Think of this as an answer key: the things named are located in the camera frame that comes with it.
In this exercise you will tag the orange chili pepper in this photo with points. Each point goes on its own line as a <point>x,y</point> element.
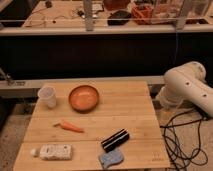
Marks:
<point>68,126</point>

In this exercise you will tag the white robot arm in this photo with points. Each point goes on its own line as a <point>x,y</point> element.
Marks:
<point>187,82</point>

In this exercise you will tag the orange wooden bowl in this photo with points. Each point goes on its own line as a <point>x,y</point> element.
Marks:
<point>83,98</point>

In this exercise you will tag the black striped eraser block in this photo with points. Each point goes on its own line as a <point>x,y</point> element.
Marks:
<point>115,140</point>

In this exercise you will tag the translucent plastic cup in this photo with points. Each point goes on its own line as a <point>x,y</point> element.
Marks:
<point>47,94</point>

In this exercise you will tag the black bag on bench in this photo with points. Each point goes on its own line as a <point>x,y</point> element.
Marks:
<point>119,17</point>

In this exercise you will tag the blue sponge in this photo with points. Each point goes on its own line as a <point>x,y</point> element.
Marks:
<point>111,158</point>

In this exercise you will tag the orange plastic crate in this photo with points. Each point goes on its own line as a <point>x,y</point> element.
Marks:
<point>142,15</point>

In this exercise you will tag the white plastic bottle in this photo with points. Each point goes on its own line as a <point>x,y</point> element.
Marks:
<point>53,152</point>

